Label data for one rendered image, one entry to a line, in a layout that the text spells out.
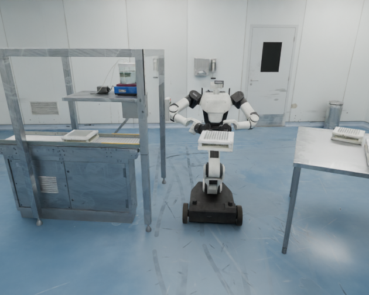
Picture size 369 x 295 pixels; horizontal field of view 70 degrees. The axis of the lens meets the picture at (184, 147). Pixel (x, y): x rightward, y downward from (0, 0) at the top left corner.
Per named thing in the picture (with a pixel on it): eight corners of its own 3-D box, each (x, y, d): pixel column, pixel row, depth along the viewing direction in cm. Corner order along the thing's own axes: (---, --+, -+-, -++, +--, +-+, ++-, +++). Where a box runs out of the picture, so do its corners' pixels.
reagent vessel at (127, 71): (139, 82, 235) (137, 60, 228) (135, 84, 220) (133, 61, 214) (122, 82, 236) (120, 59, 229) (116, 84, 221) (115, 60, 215)
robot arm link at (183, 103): (164, 106, 236) (182, 94, 246) (165, 116, 246) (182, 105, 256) (173, 112, 230) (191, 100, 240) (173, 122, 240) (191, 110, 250)
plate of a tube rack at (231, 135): (232, 145, 182) (233, 142, 182) (197, 143, 187) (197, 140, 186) (233, 134, 205) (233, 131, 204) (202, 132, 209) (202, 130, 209)
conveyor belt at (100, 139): (147, 143, 256) (146, 138, 255) (140, 153, 233) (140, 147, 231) (14, 139, 266) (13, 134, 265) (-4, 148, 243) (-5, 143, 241)
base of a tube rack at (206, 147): (232, 151, 184) (232, 148, 183) (197, 149, 189) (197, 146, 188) (233, 140, 207) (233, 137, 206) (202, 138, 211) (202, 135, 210)
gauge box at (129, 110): (148, 116, 252) (147, 95, 245) (146, 118, 242) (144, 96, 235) (125, 115, 253) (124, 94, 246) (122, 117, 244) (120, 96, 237)
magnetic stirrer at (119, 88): (143, 92, 241) (143, 82, 238) (137, 96, 221) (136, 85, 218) (122, 91, 242) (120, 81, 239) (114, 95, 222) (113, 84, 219)
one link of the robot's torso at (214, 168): (204, 179, 254) (205, 136, 274) (222, 179, 253) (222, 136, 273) (204, 174, 241) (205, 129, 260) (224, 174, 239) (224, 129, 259)
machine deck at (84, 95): (147, 96, 245) (147, 91, 244) (137, 103, 210) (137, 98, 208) (82, 95, 250) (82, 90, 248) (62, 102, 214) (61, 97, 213)
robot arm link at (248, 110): (258, 127, 244) (245, 109, 253) (264, 118, 233) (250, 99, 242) (248, 130, 240) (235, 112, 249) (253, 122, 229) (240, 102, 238)
